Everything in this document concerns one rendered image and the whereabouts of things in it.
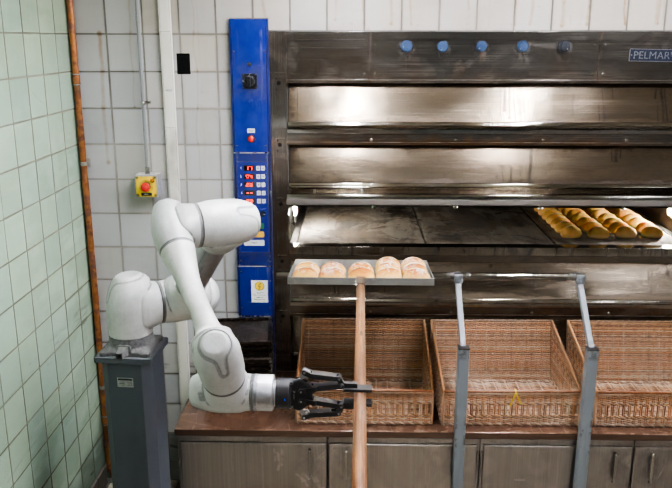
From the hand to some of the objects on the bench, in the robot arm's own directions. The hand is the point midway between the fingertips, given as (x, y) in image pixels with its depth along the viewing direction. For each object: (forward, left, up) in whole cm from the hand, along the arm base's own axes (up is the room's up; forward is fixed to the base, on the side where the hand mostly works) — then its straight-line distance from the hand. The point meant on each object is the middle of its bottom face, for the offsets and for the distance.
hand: (358, 395), depth 187 cm
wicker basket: (-4, +128, -65) cm, 143 cm away
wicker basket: (+54, +131, -65) cm, 156 cm away
